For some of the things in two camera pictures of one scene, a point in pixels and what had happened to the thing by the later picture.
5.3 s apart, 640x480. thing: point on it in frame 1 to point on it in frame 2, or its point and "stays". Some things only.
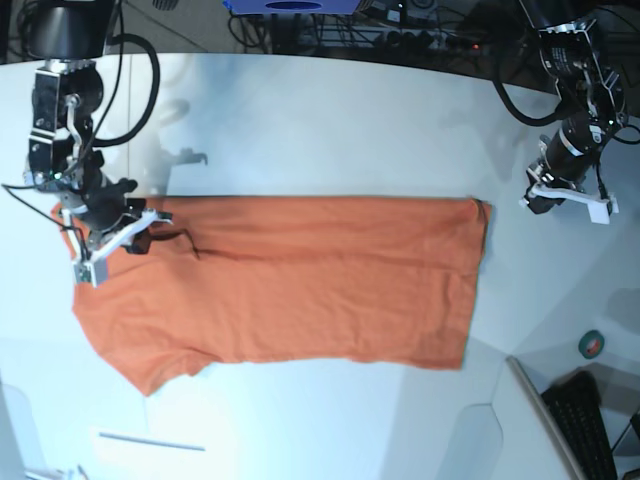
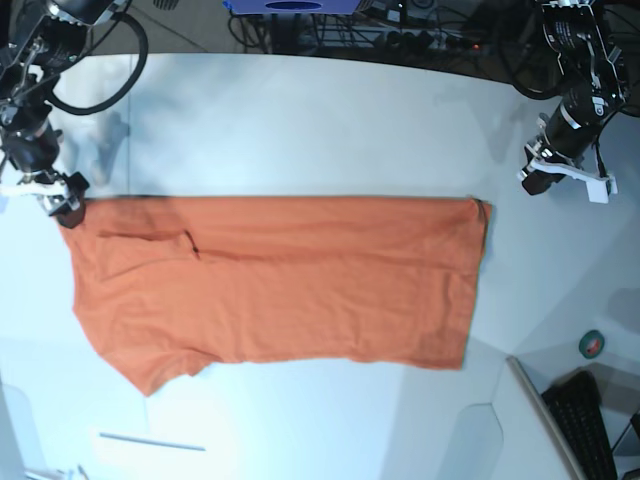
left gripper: [104, 200] to [33, 147]
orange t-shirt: [383, 280] stays
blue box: [292, 6] stays
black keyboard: [575, 400] stays
